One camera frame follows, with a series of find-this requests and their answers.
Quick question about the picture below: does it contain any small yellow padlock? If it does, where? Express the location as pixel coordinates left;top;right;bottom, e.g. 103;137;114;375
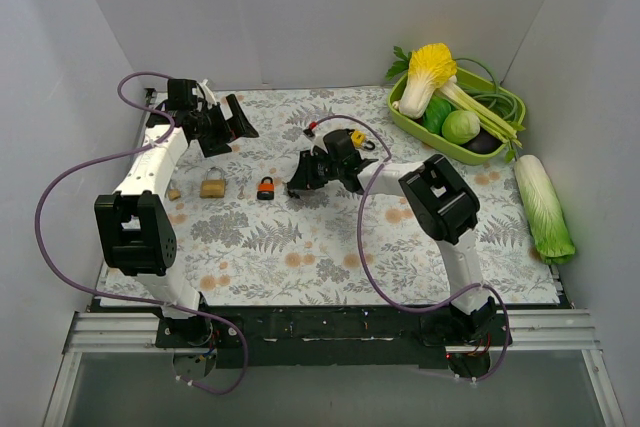
350;130;376;151

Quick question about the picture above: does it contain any green napa cabbage toy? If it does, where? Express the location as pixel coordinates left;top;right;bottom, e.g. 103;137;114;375
514;155;576;265

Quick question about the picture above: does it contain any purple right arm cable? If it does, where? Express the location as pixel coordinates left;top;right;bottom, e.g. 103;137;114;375
312;114;514;382

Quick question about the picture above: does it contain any large brass padlock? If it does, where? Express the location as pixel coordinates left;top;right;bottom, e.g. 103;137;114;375
199;167;226;199

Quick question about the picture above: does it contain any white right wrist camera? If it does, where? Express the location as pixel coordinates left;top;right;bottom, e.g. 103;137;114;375
303;122;328;154

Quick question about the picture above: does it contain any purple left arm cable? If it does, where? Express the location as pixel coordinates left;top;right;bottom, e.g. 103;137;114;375
33;71;250;396

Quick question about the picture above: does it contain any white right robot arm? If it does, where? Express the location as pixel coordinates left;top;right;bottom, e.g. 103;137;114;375
286;127;496;345

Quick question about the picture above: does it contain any floral patterned table mat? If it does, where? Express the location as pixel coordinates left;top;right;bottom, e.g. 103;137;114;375
99;86;561;307

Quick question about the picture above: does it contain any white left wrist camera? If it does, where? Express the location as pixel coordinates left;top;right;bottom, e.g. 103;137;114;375
198;79;218;105

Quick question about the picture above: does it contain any green parsley leaf toy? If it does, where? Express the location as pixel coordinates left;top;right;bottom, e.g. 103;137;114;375
385;46;412;80

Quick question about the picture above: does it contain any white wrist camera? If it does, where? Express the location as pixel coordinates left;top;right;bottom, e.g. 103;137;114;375
198;79;218;105
303;122;328;154

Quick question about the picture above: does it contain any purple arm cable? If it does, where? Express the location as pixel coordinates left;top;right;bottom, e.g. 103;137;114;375
312;114;514;382
33;71;250;396

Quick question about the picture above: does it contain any round green cabbage toy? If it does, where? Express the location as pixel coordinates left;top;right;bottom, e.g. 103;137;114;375
441;110;481;145

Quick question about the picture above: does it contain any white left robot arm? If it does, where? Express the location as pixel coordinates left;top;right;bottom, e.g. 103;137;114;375
94;79;259;347

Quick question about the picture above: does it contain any pale celery stalks toy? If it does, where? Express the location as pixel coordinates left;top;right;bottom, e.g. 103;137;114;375
437;80;522;147

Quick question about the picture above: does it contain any yellow napa cabbage toy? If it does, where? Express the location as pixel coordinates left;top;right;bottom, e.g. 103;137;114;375
396;43;457;119

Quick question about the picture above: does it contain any purple eggplant toy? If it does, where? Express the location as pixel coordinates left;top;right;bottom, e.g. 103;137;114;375
462;129;503;155

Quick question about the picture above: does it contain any orange and black padlock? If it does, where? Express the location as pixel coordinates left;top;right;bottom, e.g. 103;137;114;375
256;176;275;201

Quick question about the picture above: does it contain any green long beans toy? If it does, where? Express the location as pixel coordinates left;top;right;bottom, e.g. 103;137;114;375
455;57;519;121

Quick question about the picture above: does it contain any dark green vegetable toy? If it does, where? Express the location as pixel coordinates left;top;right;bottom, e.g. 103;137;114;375
423;96;453;135

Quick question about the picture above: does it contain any aluminium frame rail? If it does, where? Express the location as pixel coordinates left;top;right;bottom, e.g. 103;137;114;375
45;306;626;426

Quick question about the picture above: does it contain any small brass padlock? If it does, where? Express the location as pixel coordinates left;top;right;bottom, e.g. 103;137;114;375
166;182;181;202

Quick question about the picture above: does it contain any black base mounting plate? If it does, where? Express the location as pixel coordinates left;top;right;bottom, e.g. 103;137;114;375
154;304;516;371

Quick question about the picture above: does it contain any green plastic basket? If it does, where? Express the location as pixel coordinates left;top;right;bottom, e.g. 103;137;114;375
388;69;526;165

